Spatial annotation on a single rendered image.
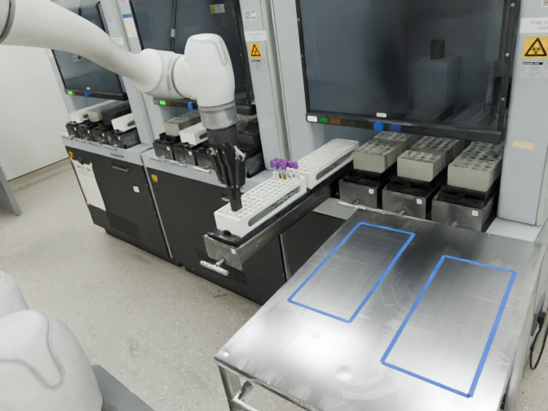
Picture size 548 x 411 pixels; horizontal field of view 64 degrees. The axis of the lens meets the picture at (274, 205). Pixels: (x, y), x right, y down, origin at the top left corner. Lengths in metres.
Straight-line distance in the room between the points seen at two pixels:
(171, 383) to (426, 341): 1.34
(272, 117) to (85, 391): 1.11
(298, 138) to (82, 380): 1.06
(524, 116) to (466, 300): 0.51
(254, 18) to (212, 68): 0.58
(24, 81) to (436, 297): 4.16
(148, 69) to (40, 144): 3.64
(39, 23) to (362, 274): 0.75
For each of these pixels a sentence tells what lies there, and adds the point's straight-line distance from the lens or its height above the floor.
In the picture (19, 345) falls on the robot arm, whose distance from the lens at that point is 0.82.
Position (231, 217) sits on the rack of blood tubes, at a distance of 1.18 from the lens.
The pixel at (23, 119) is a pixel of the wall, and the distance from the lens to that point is 4.63.
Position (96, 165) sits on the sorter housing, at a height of 0.58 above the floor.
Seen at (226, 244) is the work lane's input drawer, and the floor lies 0.81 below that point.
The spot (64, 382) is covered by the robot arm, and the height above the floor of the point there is 0.88.
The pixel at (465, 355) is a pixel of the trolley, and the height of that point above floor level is 0.82.
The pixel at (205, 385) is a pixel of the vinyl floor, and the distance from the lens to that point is 1.94.
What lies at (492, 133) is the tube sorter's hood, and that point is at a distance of 1.25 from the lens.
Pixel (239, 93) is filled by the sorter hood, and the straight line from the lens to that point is 1.70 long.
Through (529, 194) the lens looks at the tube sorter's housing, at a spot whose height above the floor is 0.83.
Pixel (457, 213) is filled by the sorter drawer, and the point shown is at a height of 0.78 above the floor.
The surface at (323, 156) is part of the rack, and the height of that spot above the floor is 0.86.
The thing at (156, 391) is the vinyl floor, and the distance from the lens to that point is 1.99.
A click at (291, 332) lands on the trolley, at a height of 0.82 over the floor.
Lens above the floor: 1.42
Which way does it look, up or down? 27 degrees down
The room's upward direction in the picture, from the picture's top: 9 degrees counter-clockwise
